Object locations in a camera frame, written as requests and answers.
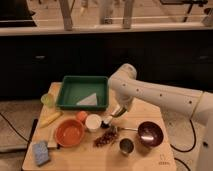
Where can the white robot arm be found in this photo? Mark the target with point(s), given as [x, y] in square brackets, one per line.
[196, 104]

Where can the orange bowl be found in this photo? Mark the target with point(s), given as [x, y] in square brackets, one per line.
[69, 133]

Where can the small orange ball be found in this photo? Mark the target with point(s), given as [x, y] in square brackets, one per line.
[81, 116]

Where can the white handled brush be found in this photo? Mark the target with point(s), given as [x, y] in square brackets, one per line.
[106, 122]

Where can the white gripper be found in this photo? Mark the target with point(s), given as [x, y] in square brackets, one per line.
[124, 101]

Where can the pile of brown nuts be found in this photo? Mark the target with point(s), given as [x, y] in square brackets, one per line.
[106, 138]

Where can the white paper cup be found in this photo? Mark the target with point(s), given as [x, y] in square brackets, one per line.
[93, 122]

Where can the blue sponge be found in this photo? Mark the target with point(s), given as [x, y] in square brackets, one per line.
[40, 153]

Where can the green plastic tray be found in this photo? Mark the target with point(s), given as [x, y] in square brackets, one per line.
[76, 88]

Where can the dark purple bowl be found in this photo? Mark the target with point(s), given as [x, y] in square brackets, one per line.
[150, 134]

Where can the green plastic cup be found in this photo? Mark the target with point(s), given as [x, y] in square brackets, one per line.
[48, 100]

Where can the small metal cup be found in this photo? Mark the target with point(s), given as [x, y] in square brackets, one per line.
[126, 146]

